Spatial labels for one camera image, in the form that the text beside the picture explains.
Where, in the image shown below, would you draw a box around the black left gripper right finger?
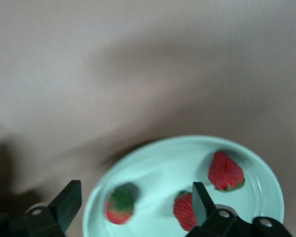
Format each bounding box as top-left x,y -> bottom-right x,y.
185,182 -> 294,237

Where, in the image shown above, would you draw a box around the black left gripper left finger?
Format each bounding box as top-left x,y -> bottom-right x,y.
0,180 -> 82,237

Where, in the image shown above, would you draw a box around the round strawberry with large calyx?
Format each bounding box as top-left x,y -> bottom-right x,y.
173,190 -> 198,232

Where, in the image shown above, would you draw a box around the conical red strawberry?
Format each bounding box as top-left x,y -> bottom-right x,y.
208,151 -> 246,193

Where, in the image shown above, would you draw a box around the elongated red strawberry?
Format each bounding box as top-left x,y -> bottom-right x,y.
104,186 -> 136,226

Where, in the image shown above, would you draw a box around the light green round plate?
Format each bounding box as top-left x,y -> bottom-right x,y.
81,134 -> 286,237

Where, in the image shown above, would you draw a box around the large table cover mat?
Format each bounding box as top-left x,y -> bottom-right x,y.
0,0 -> 296,237

